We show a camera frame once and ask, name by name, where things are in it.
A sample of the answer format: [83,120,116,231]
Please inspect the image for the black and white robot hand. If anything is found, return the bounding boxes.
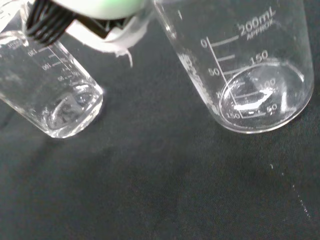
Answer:
[25,0,151,59]

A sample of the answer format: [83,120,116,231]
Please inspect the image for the black bench cloth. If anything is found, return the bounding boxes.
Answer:
[0,0,320,240]

